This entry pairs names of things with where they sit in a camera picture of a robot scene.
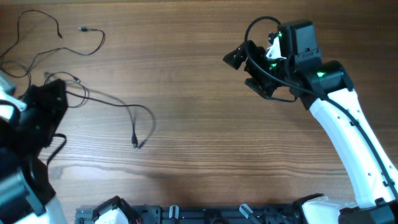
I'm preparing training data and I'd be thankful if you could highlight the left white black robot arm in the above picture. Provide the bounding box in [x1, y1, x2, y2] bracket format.
[1, 80, 68, 223]

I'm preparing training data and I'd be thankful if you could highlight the black usb cable bundle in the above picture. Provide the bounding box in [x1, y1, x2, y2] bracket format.
[65, 90, 156, 149]

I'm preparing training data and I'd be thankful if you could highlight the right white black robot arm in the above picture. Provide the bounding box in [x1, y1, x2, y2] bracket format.
[223, 20, 397, 223]

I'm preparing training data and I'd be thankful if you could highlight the separated thin black usb cable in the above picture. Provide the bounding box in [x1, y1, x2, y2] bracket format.
[0, 9, 106, 79]

